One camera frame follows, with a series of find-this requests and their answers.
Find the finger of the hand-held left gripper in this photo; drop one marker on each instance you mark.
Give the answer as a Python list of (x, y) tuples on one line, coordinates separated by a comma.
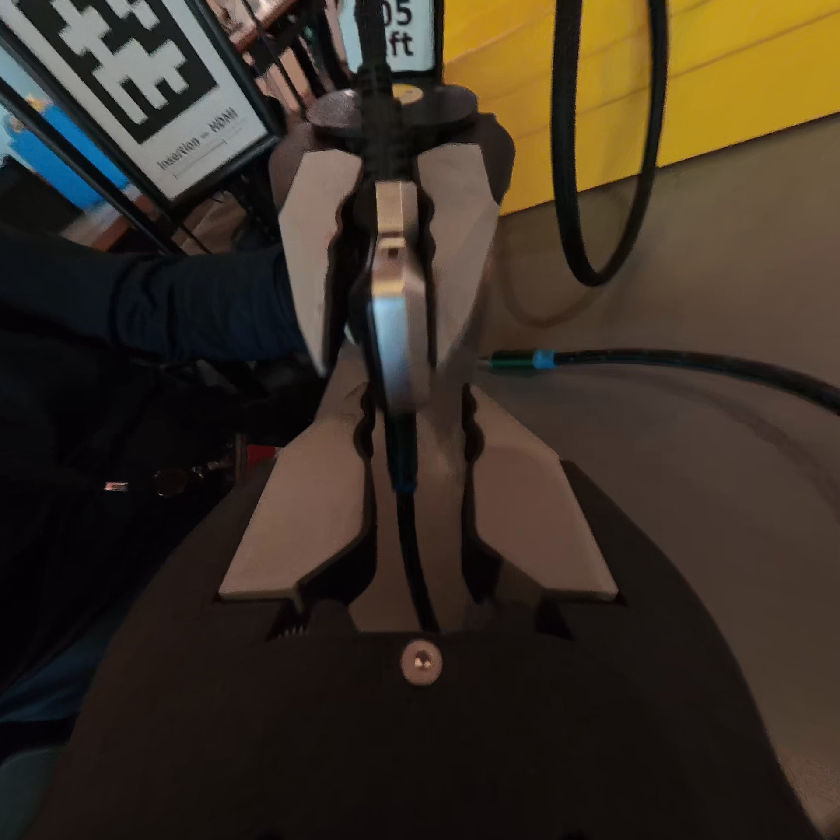
[(308, 229), (463, 229)]

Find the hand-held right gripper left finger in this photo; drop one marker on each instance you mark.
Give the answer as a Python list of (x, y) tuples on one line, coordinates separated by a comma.
[(302, 525)]

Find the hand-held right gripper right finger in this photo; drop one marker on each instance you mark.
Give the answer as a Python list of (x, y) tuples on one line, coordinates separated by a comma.
[(531, 525)]

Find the silver adapter hub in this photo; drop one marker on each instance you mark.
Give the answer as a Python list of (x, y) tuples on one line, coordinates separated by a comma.
[(400, 315)]

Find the yellow plastic bin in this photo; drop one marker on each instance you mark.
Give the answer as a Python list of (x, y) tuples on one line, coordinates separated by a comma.
[(722, 79)]

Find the person's left forearm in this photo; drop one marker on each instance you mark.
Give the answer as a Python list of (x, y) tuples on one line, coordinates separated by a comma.
[(164, 302)]

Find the framed marker sign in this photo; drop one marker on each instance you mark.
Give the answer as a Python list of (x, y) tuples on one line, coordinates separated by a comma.
[(197, 124)]

